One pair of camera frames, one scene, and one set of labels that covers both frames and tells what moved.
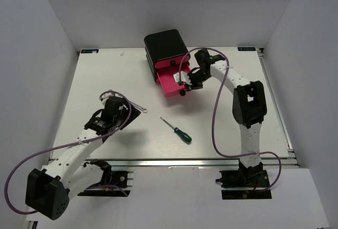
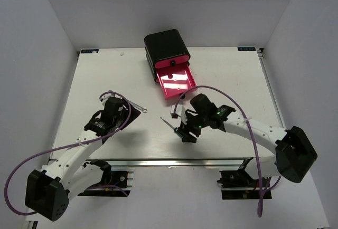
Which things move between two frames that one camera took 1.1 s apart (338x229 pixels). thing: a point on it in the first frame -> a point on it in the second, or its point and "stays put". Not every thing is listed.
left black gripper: (135, 112) stays put
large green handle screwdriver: (180, 133) stays put
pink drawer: (170, 61) stays put
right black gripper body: (197, 79) -> (198, 121)
